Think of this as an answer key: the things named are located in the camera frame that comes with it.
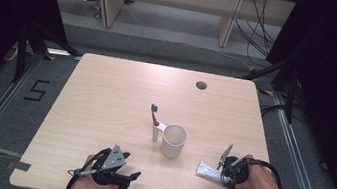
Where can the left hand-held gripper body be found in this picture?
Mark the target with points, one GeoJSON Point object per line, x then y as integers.
{"type": "Point", "coordinates": [112, 165]}

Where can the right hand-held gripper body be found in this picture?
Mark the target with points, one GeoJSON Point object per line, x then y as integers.
{"type": "Point", "coordinates": [232, 170]}

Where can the pink toothbrush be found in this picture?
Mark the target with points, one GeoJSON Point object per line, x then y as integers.
{"type": "Point", "coordinates": [154, 116]}

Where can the white cup with toothbrush holder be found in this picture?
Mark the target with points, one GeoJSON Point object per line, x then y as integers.
{"type": "Point", "coordinates": [173, 141]}

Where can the person's right hand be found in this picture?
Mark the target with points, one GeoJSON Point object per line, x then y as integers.
{"type": "Point", "coordinates": [262, 186]}

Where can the black metal stand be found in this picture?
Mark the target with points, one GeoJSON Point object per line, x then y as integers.
{"type": "Point", "coordinates": [288, 89]}
{"type": "Point", "coordinates": [26, 49]}

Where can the small coloured clutter under shelf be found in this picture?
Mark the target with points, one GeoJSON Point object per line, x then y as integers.
{"type": "Point", "coordinates": [93, 4]}

